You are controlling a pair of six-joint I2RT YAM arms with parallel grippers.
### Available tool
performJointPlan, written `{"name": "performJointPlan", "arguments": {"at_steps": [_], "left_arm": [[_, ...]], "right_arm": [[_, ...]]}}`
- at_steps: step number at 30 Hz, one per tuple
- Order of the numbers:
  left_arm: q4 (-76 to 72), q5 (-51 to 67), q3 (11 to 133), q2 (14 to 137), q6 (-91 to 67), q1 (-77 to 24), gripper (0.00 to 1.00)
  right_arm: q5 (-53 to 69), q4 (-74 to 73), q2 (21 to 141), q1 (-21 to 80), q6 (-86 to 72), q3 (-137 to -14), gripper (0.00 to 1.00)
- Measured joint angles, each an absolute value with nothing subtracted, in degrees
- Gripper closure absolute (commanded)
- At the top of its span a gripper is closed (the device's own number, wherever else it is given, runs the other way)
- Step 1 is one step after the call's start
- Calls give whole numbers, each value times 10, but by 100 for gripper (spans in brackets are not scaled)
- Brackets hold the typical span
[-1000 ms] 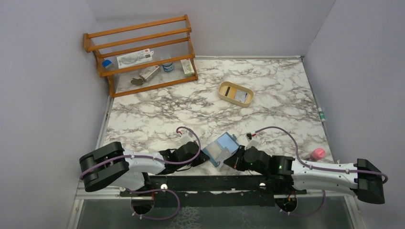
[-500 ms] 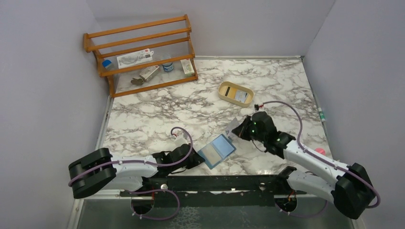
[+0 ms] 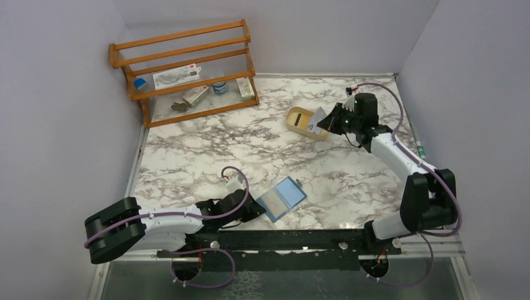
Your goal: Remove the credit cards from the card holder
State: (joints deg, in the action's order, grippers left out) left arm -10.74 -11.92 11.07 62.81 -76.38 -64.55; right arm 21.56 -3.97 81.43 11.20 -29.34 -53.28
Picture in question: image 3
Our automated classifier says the blue white small jar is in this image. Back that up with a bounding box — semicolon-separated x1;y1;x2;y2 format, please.
212;81;228;94

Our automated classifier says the white blister pack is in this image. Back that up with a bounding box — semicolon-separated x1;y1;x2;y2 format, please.
152;64;202;90

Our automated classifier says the beige oval tray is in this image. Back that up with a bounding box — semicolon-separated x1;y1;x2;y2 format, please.
285;106;328;141

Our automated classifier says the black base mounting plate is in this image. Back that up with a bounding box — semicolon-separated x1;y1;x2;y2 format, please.
157;229;401;272

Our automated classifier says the yellow grey card in tray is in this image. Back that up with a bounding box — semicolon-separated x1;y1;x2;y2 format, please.
292;113;311;131

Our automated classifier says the aluminium frame rail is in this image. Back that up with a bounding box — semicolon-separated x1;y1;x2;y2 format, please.
397;234;466;258

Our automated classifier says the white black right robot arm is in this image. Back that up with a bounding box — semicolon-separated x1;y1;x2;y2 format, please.
317;92;458;240

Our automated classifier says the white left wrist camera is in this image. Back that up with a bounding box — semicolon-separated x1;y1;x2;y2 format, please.
225;176;246;193

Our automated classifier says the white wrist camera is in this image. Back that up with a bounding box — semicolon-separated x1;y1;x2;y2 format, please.
225;176;246;193
343;86;359;112

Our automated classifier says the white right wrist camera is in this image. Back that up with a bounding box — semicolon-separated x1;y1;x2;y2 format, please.
343;86;359;112

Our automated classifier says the white card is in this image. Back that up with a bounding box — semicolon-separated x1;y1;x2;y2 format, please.
307;122;323;135

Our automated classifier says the blue white eraser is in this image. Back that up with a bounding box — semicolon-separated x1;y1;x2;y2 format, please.
133;78;151;93

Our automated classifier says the green white small box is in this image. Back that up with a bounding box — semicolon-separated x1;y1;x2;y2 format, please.
236;77;256;101

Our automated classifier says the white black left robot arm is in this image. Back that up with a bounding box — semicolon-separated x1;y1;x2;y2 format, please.
84;189;266;264

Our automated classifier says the wooden tiered shelf rack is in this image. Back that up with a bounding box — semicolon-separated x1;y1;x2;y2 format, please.
109;19;259;128

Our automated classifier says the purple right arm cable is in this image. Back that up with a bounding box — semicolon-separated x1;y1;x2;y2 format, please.
346;82;463;288

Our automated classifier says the blue leather card holder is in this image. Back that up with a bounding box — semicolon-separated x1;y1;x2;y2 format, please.
256;176;308;223

